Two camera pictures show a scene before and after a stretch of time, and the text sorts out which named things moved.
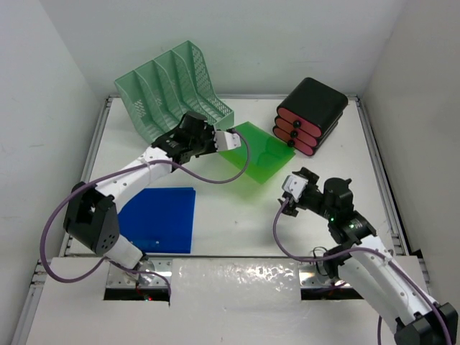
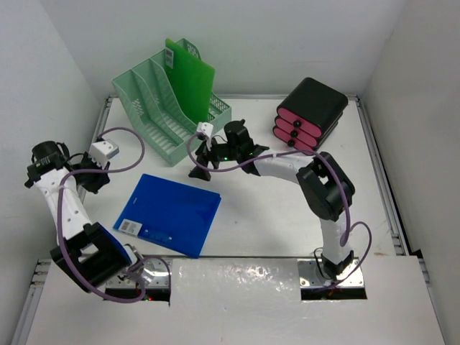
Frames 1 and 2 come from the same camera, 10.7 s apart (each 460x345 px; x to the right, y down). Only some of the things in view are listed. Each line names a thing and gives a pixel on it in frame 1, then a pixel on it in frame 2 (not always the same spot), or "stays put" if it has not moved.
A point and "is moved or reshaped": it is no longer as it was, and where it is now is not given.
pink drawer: [292, 130] stays put
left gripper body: [205, 144] to [89, 180]
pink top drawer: [305, 125] stays put
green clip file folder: [267, 154] is moved or reshaped
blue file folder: [159, 221] is moved or reshaped
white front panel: [214, 300] stays put
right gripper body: [310, 200] to [216, 153]
